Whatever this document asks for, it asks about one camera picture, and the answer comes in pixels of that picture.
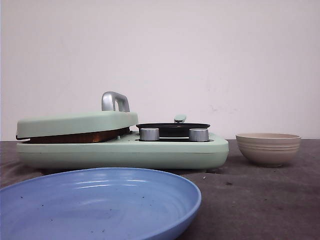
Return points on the white bread slice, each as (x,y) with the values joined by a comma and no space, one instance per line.
(80,138)

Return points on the silver right control knob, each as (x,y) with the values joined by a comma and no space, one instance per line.
(198,135)

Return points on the black frying pan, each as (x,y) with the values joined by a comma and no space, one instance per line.
(173,129)

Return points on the beige ribbed bowl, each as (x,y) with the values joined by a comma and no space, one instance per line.
(268,149)

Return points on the blue plastic plate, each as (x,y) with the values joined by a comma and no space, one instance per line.
(99,204)

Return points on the breakfast maker lid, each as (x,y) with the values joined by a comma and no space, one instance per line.
(114,114)

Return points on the silver left control knob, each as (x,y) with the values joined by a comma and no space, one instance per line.
(147,134)

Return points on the silver control knob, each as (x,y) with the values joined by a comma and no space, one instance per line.
(147,134)
(198,135)

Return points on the mint green breakfast maker base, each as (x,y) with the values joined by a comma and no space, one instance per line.
(127,151)

